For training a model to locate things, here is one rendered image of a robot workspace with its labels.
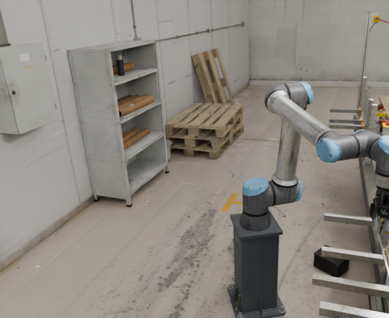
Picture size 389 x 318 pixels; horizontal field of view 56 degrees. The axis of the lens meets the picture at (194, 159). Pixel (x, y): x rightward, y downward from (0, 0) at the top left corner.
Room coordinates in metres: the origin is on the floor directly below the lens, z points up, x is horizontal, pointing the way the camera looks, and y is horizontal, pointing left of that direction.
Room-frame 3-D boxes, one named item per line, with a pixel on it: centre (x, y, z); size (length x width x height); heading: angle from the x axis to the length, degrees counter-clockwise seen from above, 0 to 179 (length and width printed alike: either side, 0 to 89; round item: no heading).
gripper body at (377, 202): (1.15, -0.68, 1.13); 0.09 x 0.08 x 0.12; 159
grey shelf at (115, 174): (3.79, 0.70, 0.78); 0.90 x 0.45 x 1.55; 156
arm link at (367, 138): (1.27, -0.65, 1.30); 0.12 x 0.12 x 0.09; 12
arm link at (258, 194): (1.90, -0.35, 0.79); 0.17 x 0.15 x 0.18; 102
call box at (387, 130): (1.74, -0.99, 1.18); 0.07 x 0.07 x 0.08; 69
